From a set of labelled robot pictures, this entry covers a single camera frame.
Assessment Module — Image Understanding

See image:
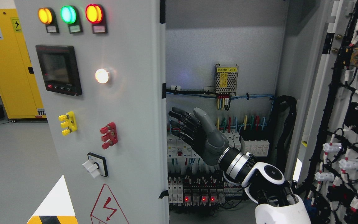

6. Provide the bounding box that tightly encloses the white glowing indicator lamp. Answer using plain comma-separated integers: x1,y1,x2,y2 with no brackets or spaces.
95,68,109,84

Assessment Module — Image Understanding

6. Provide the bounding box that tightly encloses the black right cable conduit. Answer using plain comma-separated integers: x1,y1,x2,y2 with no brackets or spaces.
269,95,307,193

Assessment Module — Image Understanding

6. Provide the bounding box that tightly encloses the red indicator lamp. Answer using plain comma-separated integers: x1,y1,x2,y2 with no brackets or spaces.
85,4,108,34

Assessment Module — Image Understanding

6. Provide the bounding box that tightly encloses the red electric hazard sign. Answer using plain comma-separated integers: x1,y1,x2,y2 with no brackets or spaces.
90,184,129,224

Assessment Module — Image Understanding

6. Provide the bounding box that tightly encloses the black digital power meter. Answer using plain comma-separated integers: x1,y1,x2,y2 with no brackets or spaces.
35,44,82,96

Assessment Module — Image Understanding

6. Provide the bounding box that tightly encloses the white lower breaker row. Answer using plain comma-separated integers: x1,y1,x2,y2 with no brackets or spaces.
168,177,184,205

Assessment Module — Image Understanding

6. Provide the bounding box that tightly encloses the white breaker and socket row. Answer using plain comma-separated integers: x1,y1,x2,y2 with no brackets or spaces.
167,131,241,158

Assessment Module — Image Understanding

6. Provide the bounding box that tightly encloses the grey cabinet door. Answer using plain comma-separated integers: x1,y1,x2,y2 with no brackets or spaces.
15,0,169,224
278,0,358,224

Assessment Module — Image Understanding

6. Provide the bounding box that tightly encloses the black white surge protector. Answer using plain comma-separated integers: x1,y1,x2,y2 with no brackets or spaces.
240,129,270,157

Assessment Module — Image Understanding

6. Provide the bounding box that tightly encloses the red terminal block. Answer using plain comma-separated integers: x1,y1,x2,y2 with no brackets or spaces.
100,122,118,149

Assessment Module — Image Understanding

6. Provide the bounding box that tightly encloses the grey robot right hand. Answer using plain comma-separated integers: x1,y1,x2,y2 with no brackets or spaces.
168,107,229,166

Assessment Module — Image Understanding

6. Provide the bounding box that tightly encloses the yellow safety cabinet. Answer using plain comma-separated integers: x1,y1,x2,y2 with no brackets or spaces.
0,9,46,120

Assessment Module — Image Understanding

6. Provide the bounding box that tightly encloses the metal mesh power supply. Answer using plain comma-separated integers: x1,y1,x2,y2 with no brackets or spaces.
214,63,239,95

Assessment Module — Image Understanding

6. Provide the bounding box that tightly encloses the black white rotary switch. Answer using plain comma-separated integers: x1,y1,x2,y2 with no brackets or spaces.
82,152,108,179

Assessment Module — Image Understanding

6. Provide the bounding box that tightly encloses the yellow indicator lamp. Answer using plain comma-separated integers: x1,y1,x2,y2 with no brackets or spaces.
38,7,59,34

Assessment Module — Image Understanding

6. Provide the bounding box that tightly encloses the green indicator lamp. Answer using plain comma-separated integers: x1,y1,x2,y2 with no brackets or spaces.
60,5,83,34

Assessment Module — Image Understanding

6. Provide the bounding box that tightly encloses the yellow terminal block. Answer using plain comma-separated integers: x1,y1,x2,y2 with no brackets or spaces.
58,111,78,136

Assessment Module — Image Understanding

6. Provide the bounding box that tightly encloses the relay row with red leds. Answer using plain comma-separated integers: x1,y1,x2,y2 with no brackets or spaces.
178,182,248,207

